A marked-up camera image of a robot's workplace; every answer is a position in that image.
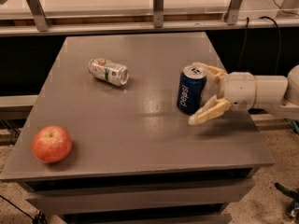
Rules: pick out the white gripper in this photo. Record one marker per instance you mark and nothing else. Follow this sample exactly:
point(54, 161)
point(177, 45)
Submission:
point(239, 90)

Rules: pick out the red apple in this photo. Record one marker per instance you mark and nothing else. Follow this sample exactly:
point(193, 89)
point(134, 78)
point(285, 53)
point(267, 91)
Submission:
point(51, 144)

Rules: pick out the blue pepsi can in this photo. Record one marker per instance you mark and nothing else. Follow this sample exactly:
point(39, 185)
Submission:
point(190, 90)

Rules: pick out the left metal bracket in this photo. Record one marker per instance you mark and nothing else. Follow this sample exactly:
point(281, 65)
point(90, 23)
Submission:
point(40, 19)

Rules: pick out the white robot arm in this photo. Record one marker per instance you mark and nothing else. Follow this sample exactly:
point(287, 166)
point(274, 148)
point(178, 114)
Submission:
point(277, 95)

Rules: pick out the middle metal bracket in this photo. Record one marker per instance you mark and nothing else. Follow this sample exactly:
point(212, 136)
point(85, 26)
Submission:
point(158, 13)

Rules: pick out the right metal bracket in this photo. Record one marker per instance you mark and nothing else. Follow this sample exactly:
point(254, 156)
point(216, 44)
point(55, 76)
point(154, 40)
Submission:
point(232, 13)

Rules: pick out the dark tool on floor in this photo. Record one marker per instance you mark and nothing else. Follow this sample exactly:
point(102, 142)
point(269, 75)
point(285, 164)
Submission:
point(293, 208)

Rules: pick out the metal bracket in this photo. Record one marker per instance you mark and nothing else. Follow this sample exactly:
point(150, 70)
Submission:
point(40, 19)
point(232, 13)
point(158, 13)

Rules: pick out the white green soda can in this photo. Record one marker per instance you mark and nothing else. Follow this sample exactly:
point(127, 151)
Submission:
point(113, 73)

